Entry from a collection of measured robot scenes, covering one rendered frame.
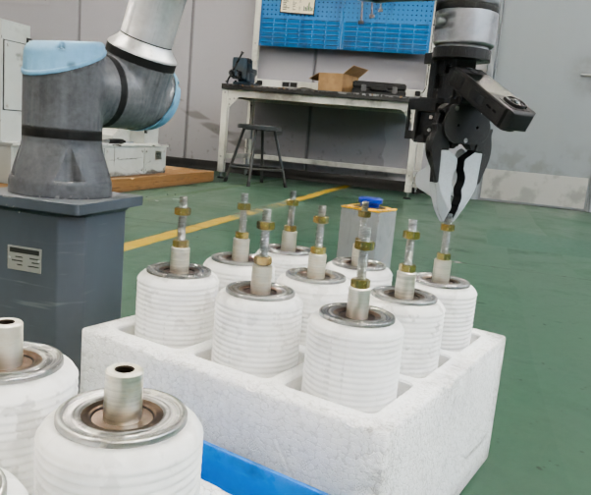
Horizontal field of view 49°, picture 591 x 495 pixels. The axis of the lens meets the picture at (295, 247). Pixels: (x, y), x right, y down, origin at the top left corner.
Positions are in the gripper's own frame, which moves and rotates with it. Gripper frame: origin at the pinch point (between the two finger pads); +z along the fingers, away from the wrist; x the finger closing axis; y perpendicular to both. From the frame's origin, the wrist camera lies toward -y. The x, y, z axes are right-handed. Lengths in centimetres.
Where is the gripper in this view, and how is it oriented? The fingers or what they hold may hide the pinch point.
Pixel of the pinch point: (451, 212)
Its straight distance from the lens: 84.1
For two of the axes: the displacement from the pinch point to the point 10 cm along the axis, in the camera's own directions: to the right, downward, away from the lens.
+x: -9.0, 0.0, -4.4
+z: -0.9, 9.8, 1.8
